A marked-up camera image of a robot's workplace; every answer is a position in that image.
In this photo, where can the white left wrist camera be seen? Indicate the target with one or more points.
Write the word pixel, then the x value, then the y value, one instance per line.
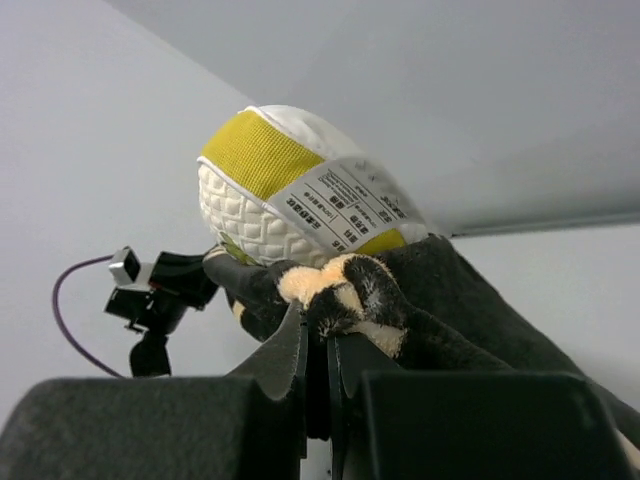
pixel 125 267

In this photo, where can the white pillow with yellow edge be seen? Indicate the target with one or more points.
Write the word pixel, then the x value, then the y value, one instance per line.
pixel 277 182

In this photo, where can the aluminium rail frame right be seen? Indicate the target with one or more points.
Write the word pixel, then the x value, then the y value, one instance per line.
pixel 513 227

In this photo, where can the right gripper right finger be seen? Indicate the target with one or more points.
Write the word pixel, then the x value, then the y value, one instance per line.
pixel 389 423

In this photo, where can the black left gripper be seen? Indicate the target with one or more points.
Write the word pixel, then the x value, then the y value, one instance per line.
pixel 168 287

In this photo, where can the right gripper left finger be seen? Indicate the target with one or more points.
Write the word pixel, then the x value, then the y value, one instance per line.
pixel 248 424

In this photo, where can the black pillowcase with beige flowers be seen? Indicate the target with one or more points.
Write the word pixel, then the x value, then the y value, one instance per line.
pixel 424 305

